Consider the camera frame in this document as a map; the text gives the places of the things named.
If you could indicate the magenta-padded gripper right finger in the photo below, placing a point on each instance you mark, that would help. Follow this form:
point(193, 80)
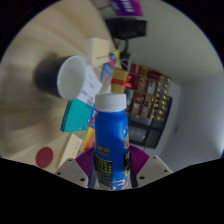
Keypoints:
point(141, 163)

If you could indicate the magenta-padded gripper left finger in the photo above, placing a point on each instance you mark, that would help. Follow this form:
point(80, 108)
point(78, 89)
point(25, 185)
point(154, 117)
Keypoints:
point(85, 163)

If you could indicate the blue drink bottle white cap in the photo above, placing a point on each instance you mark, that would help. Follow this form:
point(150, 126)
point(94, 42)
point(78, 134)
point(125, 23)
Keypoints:
point(111, 133)

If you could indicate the large beige envelope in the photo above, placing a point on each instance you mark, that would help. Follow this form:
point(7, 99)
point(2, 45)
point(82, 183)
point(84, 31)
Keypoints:
point(69, 150)

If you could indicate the orange yellow booklet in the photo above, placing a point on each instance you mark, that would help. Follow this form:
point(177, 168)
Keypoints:
point(89, 140)

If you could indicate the dark glass door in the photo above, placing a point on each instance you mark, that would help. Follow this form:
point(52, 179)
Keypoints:
point(146, 133)

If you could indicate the flat round red coaster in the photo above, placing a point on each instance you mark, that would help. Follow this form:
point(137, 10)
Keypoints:
point(44, 157)

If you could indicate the blue and red booklet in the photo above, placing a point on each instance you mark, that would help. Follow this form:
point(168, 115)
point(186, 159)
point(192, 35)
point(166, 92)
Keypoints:
point(92, 118)

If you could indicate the teal notebook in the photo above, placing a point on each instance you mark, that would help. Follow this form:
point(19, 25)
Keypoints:
point(76, 116)

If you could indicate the wooden shelf unit with trophies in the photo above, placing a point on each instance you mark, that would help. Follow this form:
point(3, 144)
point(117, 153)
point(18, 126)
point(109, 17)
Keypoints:
point(150, 91)

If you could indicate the white printed paper sheet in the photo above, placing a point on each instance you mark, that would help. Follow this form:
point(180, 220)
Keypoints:
point(90, 85)

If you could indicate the yellow gift box red ribbon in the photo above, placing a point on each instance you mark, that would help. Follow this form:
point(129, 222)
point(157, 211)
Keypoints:
point(120, 81)

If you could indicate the black mug white inside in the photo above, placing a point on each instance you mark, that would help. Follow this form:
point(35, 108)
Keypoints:
point(50, 76)

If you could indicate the blue patterned booklet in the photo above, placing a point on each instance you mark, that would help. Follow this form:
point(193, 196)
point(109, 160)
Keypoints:
point(109, 68)

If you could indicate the small beige envelope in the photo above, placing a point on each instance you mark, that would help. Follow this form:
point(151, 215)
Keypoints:
point(99, 51)

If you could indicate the black office chair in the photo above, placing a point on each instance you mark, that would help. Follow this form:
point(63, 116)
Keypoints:
point(128, 28)

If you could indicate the purple sign board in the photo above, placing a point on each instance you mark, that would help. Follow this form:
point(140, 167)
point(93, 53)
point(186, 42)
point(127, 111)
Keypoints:
point(128, 7)

